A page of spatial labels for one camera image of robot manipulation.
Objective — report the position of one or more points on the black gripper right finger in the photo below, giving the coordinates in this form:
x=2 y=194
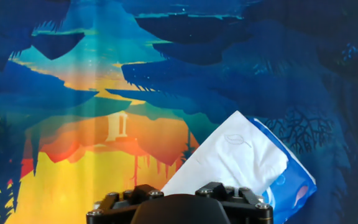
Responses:
x=247 y=208

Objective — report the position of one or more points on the white paper napkin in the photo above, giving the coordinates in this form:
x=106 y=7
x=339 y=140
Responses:
x=228 y=155

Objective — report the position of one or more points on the colourful landscape print cloth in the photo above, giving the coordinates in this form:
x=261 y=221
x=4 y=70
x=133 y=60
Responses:
x=166 y=77

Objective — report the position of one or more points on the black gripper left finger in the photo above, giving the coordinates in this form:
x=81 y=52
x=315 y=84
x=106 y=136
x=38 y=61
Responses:
x=113 y=205

